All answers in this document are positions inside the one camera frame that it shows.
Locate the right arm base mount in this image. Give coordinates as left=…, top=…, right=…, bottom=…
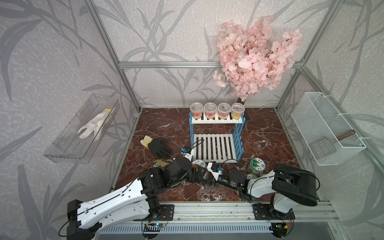
left=252, top=203, right=296, bottom=221

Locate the wooden handled brush in basket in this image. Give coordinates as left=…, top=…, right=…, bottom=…
left=311, top=130, right=356, bottom=156

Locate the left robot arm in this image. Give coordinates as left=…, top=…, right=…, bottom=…
left=65, top=157, right=211, bottom=240

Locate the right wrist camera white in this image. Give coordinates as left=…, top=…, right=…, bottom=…
left=207, top=162, right=223, bottom=181

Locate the clear seed container red label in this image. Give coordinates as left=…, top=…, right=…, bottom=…
left=190, top=103, right=204, bottom=119

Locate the white glove in tray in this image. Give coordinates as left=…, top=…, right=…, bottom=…
left=78, top=108, right=115, bottom=142

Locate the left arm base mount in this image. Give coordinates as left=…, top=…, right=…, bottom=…
left=144, top=196, right=175, bottom=221

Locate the green label seed container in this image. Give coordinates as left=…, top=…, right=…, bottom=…
left=247, top=158, right=266, bottom=177

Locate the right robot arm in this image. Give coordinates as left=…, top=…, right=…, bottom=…
left=202, top=162, right=318, bottom=214

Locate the strawberry lid seed container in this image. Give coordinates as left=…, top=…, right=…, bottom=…
left=192, top=160, right=206, bottom=168

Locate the small clear container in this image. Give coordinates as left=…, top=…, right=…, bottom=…
left=231, top=103, right=245, bottom=120

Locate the white wire mesh basket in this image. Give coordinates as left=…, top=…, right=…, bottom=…
left=292, top=92, right=366, bottom=166

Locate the pink artificial blossom tree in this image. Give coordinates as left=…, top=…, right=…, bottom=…
left=213, top=17, right=303, bottom=102

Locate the clear acrylic wall tray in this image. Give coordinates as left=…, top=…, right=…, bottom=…
left=44, top=94, right=121, bottom=164

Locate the blue white two-tier shelf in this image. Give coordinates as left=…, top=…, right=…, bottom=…
left=189, top=114, right=246, bottom=164

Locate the black work glove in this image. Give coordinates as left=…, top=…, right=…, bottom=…
left=140, top=135, right=172, bottom=159

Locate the blue hand brush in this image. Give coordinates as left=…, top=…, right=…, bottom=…
left=154, top=160, right=169, bottom=168

